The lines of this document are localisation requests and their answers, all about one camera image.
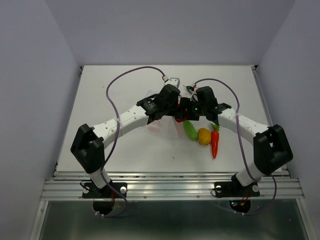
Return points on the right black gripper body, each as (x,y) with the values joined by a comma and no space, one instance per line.
(196,109)

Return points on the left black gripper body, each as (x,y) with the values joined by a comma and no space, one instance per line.
(171,110)

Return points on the red toy bell pepper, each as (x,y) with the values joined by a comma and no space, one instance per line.
(180,120)

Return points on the light green toy gourd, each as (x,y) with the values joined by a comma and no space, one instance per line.
(190,130)

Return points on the clear zip top bag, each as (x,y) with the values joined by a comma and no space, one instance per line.
(167,128)

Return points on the dark green toy cucumber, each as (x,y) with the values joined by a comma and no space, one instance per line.
(189,88)

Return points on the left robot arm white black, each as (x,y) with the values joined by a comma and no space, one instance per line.
(89,144)

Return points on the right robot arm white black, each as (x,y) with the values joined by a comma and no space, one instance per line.
(271,148)

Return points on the orange toy carrot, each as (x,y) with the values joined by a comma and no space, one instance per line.
(215,136)

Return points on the yellow toy potato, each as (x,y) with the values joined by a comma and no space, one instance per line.
(204,136)

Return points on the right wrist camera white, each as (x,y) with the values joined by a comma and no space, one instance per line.
(194,96)

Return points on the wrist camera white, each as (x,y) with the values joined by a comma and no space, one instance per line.
(194,96)
(174,81)

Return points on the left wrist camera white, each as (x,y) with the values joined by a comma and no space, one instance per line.
(174,81)

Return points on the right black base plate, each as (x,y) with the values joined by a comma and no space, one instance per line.
(234,189)

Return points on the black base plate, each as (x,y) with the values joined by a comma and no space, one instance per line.
(234,189)
(90,191)

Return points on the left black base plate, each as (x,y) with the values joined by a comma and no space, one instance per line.
(90,191)

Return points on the aluminium frame rail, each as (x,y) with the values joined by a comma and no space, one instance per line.
(161,186)

